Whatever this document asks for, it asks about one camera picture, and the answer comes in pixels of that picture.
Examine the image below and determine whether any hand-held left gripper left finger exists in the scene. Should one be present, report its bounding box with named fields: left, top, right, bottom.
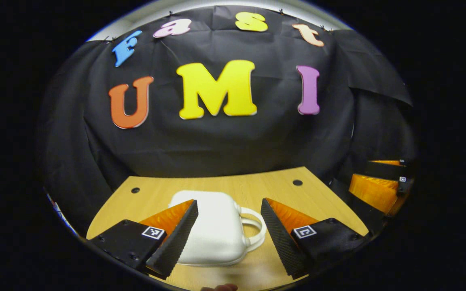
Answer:
left=87, top=199, right=199, bottom=280

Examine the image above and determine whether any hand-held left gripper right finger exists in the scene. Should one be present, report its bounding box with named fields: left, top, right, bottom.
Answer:
left=261, top=197, right=369, bottom=280

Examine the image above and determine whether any white suitcase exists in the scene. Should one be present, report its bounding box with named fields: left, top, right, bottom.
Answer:
left=168, top=190, right=267, bottom=266

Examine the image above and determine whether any black backdrop cloth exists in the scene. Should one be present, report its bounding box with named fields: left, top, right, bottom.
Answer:
left=37, top=5, right=417, bottom=243

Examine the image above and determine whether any white printed sheet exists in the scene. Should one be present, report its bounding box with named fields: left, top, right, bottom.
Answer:
left=47, top=194, right=78, bottom=237

